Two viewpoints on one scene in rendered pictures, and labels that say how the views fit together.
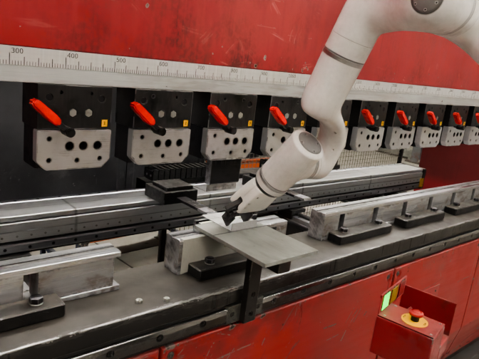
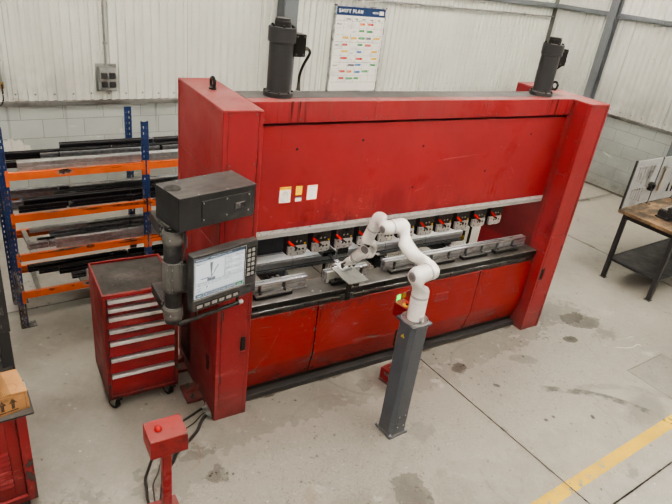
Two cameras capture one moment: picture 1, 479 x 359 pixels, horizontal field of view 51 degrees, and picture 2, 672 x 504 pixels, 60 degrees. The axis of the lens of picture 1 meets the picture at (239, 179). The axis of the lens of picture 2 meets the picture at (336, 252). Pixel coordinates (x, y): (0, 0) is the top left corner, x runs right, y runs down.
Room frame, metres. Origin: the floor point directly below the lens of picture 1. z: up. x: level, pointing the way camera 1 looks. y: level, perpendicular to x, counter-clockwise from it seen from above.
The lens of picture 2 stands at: (-2.70, -0.50, 3.12)
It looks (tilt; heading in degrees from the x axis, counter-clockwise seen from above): 27 degrees down; 8
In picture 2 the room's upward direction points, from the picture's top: 8 degrees clockwise
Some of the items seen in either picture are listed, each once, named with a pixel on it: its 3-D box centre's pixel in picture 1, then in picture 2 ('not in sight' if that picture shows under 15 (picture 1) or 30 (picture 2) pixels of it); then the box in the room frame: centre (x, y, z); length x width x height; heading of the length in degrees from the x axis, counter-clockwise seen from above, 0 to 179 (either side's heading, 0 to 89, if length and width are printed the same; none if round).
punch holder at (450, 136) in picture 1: (447, 124); (459, 218); (2.07, -0.82, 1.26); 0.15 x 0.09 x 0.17; 133
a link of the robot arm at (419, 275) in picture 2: not in sight; (419, 282); (0.70, -0.57, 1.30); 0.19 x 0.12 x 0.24; 140
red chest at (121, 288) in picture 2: not in sight; (135, 332); (0.52, 1.39, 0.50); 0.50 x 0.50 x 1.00; 43
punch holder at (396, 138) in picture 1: (394, 124); (423, 224); (1.80, -0.53, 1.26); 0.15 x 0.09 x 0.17; 133
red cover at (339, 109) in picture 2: not in sight; (435, 107); (1.71, -0.44, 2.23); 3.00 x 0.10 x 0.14; 133
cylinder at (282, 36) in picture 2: not in sight; (288, 57); (1.01, 0.52, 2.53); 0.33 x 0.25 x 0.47; 133
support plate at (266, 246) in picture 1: (254, 238); (349, 274); (1.17, -0.06, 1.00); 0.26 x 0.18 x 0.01; 43
